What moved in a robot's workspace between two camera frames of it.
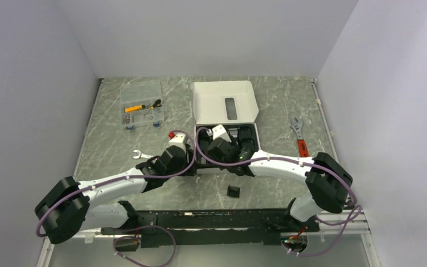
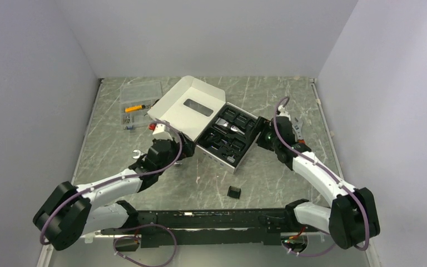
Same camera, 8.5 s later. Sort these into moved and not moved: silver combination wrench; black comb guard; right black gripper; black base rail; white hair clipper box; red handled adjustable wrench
Moved: right black gripper; white hair clipper box
Not moved: silver combination wrench; black base rail; red handled adjustable wrench; black comb guard
